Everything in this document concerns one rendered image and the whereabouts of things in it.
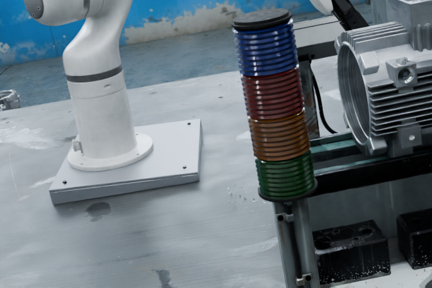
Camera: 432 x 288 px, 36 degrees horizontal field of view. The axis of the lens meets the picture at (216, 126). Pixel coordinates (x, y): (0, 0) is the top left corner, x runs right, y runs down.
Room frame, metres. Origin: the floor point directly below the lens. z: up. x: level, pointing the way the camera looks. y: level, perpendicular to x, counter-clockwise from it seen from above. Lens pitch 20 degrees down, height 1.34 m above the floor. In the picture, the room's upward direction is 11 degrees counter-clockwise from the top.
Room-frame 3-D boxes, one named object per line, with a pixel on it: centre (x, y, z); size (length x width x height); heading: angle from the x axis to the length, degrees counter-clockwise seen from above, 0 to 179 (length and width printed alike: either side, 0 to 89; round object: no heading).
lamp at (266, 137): (0.63, -0.06, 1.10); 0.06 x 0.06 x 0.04
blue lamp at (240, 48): (0.63, -0.06, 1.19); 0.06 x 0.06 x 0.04
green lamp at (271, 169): (0.63, -0.06, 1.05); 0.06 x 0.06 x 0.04
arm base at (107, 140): (1.37, 0.24, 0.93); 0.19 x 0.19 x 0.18
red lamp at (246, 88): (0.63, -0.06, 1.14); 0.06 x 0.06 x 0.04
